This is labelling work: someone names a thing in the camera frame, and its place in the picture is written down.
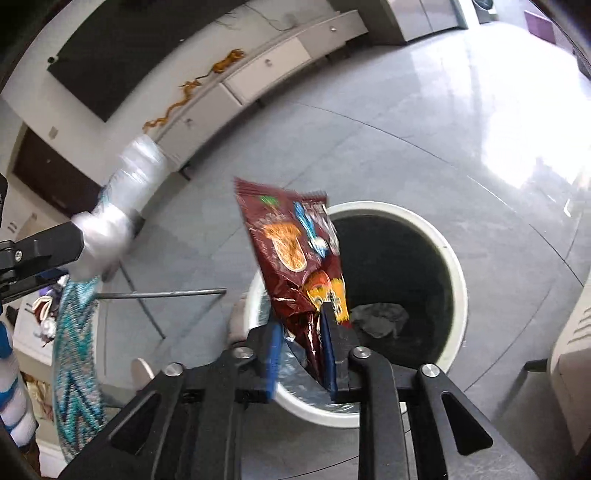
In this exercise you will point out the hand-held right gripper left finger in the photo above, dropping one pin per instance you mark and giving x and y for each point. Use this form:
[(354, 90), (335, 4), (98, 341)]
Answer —
[(274, 360)]

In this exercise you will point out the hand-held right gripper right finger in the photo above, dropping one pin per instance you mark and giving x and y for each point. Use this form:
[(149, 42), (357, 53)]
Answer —
[(328, 350)]

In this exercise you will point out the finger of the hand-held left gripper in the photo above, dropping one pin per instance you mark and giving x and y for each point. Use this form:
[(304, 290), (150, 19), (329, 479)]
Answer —
[(32, 285), (51, 244)]

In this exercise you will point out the red-brown snack packet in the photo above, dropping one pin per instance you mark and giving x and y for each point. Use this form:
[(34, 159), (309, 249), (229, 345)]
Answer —
[(277, 240)]

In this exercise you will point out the white round trash bin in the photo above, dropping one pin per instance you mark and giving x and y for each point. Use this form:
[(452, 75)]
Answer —
[(453, 277)]

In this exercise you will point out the person's left hand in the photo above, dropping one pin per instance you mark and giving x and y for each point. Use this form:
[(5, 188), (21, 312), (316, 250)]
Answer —
[(16, 406)]

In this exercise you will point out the crumpled grey paper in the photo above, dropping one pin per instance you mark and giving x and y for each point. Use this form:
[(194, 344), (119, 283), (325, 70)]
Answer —
[(381, 321)]

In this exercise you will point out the dark brown door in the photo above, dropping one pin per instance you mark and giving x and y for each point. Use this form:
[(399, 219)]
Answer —
[(51, 170)]

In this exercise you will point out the teal zigzag knitted blanket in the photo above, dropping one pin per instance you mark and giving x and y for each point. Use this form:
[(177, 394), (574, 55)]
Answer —
[(74, 369)]

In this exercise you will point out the long amber dragon ornament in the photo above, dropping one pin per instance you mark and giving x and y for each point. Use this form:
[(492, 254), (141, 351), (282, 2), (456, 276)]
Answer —
[(171, 108)]

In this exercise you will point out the white slotted appliance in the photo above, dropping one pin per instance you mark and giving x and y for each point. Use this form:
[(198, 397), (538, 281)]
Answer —
[(572, 360)]

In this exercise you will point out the short amber dragon ornament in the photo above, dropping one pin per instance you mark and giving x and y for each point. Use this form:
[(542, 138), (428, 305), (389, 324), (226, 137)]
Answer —
[(227, 60)]

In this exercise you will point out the white television cabinet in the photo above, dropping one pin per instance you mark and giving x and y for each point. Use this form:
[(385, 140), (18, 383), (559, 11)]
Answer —
[(268, 69)]

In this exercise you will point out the grey cabinet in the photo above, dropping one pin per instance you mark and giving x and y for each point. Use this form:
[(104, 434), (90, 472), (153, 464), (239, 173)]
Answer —
[(425, 18)]

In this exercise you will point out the washing machine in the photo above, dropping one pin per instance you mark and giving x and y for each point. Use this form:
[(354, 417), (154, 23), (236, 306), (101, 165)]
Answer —
[(485, 9)]

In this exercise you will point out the purple box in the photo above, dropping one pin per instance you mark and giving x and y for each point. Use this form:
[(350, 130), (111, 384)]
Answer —
[(540, 25)]

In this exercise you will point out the wall socket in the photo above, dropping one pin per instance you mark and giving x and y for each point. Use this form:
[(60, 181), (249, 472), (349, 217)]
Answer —
[(53, 133)]

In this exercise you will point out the metal table frame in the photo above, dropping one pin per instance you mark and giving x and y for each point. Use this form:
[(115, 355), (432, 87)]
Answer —
[(184, 292)]

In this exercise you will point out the black wall television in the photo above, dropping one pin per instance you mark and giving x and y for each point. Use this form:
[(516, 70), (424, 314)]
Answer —
[(129, 55)]

